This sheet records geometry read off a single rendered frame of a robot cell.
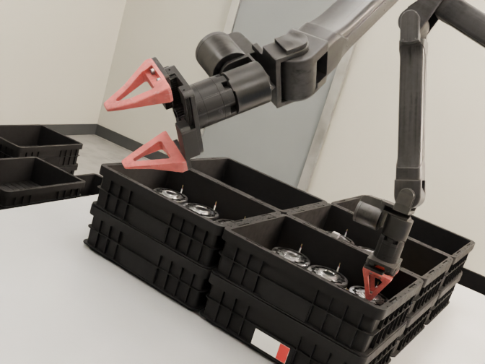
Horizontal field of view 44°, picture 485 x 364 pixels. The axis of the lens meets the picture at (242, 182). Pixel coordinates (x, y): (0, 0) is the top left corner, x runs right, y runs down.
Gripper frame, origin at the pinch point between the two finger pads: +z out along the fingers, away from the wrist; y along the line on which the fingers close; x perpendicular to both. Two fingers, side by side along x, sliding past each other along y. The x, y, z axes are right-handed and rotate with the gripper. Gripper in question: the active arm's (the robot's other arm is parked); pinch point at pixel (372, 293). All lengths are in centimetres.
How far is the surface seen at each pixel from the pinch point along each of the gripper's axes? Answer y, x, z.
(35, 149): -67, -165, 29
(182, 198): -9, -59, 1
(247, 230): 8.0, -31.0, -4.3
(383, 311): 21.7, 5.8, -5.6
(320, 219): -35.2, -25.7, -1.6
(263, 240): -1.5, -29.9, -0.3
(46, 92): -247, -325, 51
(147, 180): -6, -70, 0
